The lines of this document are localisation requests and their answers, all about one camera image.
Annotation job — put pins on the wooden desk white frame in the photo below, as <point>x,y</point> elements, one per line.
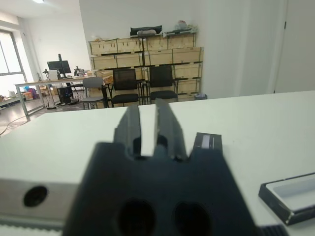
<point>37,83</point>

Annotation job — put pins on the long black bag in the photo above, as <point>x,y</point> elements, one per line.
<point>146,30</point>

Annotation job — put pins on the grey plastic chair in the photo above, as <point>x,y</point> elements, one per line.
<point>92,83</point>

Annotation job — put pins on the black dual monitor stand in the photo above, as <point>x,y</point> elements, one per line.
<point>59,66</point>

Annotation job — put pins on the pale plastic bag bundle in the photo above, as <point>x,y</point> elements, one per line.
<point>181,24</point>

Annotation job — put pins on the black trash bin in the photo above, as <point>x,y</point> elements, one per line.
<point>200,96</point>

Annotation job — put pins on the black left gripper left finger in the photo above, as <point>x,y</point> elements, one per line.
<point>128,132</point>

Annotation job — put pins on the black computer tower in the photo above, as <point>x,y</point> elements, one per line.
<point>65,94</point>

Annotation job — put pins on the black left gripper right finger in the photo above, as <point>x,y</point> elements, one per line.
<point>172,132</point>

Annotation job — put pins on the black box base white insert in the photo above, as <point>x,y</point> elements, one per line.
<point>290,196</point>

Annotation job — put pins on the window with grey frame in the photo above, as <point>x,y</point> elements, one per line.
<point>9,54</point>

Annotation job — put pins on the white box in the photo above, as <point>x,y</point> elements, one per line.
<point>53,74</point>

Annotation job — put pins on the black box lid silver stripe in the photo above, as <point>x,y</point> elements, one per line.
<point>208,143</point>

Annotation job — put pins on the white door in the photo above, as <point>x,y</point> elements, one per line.
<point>297,46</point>

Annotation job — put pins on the black mesh office chair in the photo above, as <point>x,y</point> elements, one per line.
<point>124,79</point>
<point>161,77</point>

